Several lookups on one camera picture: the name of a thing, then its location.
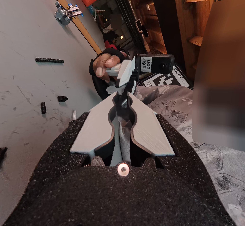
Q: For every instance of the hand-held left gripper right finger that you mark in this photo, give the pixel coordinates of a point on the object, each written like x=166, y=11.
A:
x=151, y=134

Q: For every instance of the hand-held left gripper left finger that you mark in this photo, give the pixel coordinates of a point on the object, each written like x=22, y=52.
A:
x=90, y=134

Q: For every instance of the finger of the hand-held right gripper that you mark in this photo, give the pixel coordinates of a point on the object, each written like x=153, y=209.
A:
x=112, y=89
x=126, y=73

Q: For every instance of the small black toy pin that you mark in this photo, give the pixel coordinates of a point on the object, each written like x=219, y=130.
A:
x=43, y=107

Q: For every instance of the person's right hand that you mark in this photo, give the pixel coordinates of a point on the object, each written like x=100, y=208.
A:
x=103, y=63

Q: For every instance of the black white marker board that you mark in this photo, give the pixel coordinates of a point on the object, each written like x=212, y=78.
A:
x=172, y=78

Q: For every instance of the black toy connector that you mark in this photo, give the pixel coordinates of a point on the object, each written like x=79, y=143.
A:
x=62, y=98

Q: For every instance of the wooden shelf unit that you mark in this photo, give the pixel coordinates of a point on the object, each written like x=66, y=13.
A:
x=193, y=19

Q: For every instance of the grey blue brick assembly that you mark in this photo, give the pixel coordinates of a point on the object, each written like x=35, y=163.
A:
x=63, y=14

